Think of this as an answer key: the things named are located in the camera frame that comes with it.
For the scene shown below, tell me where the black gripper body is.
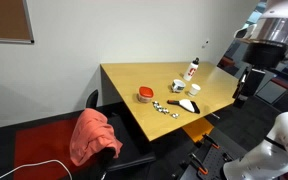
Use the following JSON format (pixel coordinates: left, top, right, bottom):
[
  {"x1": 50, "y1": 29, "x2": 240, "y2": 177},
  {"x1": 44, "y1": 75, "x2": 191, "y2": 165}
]
[{"x1": 242, "y1": 39, "x2": 288, "y2": 100}]

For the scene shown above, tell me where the red plastic lid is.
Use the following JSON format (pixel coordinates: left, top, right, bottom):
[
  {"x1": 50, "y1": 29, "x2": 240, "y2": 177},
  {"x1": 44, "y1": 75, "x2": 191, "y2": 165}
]
[{"x1": 138, "y1": 86, "x2": 155, "y2": 98}]

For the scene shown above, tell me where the white paper cup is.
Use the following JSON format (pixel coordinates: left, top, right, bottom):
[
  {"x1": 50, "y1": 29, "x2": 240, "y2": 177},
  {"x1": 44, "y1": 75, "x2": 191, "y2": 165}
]
[{"x1": 187, "y1": 83, "x2": 202, "y2": 98}]

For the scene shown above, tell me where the black orange bar clamp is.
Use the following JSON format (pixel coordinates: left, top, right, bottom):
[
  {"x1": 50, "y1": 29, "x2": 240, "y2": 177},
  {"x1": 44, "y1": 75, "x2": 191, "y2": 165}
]
[
  {"x1": 202, "y1": 133, "x2": 221, "y2": 150},
  {"x1": 188, "y1": 152, "x2": 209, "y2": 176}
]

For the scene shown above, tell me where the white bottle with red logo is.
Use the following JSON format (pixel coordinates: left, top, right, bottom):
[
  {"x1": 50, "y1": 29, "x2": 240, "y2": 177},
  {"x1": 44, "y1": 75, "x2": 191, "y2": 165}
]
[{"x1": 182, "y1": 57, "x2": 201, "y2": 82}]

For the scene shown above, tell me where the white brush with black bristles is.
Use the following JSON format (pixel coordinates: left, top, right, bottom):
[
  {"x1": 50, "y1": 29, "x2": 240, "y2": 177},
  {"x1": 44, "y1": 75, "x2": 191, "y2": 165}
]
[{"x1": 166, "y1": 98, "x2": 201, "y2": 115}]

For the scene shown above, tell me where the white soup mug green band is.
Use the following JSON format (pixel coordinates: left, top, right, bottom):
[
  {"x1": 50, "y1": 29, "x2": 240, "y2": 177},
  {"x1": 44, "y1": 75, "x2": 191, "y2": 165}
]
[{"x1": 170, "y1": 78, "x2": 187, "y2": 94}]

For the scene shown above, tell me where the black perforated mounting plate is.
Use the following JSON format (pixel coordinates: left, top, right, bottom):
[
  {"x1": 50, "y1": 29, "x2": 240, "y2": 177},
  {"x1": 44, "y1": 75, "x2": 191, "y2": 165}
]
[{"x1": 178, "y1": 128, "x2": 249, "y2": 180}]

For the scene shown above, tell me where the black chair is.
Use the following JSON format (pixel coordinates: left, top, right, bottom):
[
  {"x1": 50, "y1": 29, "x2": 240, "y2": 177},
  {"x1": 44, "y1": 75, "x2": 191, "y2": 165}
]
[{"x1": 85, "y1": 89, "x2": 157, "y2": 180}]

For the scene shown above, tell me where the salmon pink cloth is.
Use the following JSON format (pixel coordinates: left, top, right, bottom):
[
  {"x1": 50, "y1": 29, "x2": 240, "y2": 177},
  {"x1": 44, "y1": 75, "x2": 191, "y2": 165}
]
[{"x1": 69, "y1": 107, "x2": 124, "y2": 167}]

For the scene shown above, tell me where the brown cork board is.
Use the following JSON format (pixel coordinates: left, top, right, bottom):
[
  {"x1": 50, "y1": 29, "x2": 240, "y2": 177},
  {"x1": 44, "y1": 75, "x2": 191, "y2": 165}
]
[{"x1": 0, "y1": 0, "x2": 35, "y2": 45}]

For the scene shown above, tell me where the white cable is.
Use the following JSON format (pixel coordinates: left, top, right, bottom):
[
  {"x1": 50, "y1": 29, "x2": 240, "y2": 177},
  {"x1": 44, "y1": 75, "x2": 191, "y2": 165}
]
[{"x1": 0, "y1": 159, "x2": 73, "y2": 180}]

